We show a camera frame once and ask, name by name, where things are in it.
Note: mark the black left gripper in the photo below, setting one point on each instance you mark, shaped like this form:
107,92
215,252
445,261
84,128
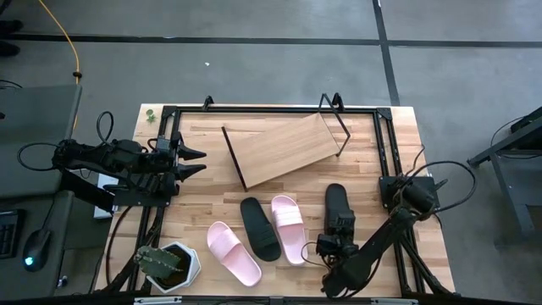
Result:
167,169

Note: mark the silver metal bracket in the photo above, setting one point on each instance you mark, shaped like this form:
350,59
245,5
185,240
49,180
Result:
394,301
156,301

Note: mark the white hexagonal plant pot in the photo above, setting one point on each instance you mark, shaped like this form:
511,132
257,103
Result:
191,264

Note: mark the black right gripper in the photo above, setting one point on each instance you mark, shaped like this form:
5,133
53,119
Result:
339,243

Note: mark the black computer mouse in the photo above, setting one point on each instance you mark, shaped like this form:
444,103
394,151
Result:
36,250

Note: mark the white power box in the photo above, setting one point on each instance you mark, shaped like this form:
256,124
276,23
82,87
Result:
108,180

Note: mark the black aluminium table frame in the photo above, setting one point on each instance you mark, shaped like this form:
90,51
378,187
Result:
275,110

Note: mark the grey side desk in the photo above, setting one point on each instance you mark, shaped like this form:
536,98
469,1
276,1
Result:
34,127

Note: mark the black foam slide sandal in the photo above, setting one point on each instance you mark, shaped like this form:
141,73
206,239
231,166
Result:
259,231
336,197

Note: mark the pink foam slide sandal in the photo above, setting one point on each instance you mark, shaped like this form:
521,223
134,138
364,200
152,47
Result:
233,254
290,229

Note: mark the green cactus plant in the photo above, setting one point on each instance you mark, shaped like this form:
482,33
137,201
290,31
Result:
156,260

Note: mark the black keyboard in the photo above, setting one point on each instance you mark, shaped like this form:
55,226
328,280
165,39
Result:
7,235

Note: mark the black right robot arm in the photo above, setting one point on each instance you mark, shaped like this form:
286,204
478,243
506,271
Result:
381,237

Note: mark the black metal cart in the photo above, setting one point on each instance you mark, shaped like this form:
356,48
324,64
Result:
508,169

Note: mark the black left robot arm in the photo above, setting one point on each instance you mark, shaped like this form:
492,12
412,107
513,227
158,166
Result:
106,156

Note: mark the person's shoe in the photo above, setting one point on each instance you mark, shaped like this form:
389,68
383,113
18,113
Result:
7,48
9,26

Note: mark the wooden shelf with black frame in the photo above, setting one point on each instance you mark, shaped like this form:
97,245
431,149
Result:
283,148

